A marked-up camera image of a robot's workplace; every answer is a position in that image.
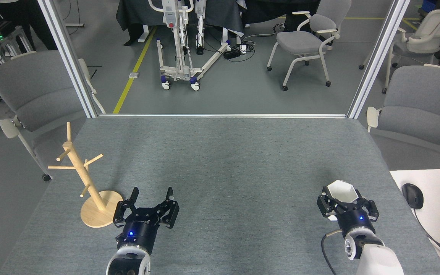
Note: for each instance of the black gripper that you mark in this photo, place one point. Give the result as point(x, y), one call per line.
point(139, 229)
point(353, 219)

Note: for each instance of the white hexagonal cup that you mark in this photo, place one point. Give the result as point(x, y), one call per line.
point(342, 191)

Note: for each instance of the wooden cup rack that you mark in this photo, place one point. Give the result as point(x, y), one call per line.
point(101, 215)

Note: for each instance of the black computer mouse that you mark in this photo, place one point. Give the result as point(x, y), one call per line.
point(412, 194)

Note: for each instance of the black power strip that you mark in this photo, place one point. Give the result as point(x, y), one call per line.
point(232, 53)

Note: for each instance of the cream mesh-back chair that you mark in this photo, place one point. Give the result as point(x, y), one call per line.
point(430, 30)

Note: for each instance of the dark table cloth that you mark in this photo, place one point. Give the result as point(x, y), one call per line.
point(136, 15)

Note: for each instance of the white wheeled stand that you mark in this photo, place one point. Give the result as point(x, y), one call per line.
point(171, 15)

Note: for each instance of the person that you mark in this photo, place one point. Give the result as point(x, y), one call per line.
point(33, 19)

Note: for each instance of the silver table edge rail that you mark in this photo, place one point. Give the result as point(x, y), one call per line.
point(224, 115)

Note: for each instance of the grey chair with cream frame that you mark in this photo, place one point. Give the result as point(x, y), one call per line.
point(40, 95)
point(300, 42)
point(422, 103)

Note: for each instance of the silver frame post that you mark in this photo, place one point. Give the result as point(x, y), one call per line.
point(69, 57)
point(376, 57)

